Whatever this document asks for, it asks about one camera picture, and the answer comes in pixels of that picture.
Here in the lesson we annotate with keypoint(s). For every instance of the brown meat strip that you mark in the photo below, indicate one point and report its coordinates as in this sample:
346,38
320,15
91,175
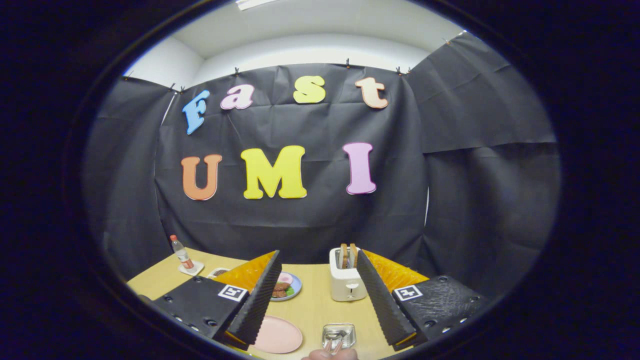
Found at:
280,294
282,286

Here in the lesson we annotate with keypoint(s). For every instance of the pink plate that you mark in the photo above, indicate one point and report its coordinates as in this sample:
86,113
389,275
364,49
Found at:
280,335

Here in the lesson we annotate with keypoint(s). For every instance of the plastic bottle with red label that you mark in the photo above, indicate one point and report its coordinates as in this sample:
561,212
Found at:
182,256

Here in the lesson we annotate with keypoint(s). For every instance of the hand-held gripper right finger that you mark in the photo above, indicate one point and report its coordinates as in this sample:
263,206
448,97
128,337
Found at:
382,305

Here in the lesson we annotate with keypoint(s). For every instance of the toast slice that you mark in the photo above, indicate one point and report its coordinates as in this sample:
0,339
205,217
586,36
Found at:
353,255
343,256

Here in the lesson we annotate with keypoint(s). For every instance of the pink ham slice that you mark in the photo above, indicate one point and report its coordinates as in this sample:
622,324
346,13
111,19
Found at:
286,278

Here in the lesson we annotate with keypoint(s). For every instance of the green lettuce leaf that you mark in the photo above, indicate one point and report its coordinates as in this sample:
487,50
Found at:
290,291

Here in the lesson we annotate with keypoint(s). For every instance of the clear square strainer container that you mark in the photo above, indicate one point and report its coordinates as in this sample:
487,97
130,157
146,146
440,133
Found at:
350,332

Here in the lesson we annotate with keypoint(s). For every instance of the blue plate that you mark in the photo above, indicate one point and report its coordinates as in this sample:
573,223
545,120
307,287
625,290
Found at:
297,287

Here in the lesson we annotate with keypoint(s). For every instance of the white square coaster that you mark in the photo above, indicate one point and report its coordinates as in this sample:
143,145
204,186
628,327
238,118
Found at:
195,270

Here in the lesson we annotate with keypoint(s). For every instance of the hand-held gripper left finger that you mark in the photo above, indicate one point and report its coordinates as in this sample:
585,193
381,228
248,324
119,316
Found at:
260,300

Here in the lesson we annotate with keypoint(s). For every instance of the white ceiling light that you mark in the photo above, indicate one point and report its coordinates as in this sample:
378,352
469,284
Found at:
255,4

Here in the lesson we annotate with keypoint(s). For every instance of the white divided condiment dish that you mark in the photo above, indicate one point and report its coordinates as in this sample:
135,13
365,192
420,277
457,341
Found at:
218,272

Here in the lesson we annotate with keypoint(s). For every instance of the white toaster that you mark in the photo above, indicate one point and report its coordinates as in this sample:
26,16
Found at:
345,285

